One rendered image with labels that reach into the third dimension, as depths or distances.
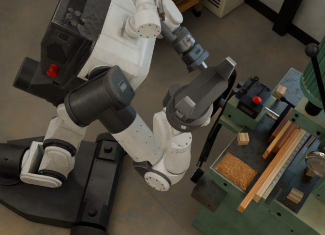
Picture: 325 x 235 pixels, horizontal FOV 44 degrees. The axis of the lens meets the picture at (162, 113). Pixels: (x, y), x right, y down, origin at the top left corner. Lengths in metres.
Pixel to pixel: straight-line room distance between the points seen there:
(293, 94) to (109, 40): 0.85
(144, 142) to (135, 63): 0.22
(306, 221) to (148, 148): 0.71
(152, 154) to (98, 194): 1.05
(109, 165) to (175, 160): 1.17
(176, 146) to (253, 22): 2.34
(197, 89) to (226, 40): 2.29
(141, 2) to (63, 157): 0.87
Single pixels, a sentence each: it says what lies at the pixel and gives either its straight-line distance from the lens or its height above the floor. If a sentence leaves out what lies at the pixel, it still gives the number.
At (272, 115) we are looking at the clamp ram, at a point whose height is 0.96.
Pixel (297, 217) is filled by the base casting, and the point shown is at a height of 0.80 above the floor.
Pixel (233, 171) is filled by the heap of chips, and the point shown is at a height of 0.92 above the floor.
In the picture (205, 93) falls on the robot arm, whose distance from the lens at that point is 0.76.
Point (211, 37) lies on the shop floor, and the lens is 3.03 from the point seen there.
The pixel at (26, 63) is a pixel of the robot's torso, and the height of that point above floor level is 1.09.
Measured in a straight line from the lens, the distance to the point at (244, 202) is 1.36.
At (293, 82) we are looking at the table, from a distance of 1.72.
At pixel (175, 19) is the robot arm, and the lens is 1.54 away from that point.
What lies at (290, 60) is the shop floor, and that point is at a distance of 3.06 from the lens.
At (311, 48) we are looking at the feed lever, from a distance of 1.08.
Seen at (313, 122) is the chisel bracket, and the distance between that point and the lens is 1.43.
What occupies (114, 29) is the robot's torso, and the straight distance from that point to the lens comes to 1.13.
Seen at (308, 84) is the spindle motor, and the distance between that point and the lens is 1.28.
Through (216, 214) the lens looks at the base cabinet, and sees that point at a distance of 1.96.
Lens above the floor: 2.17
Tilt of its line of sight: 57 degrees down
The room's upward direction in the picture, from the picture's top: 8 degrees clockwise
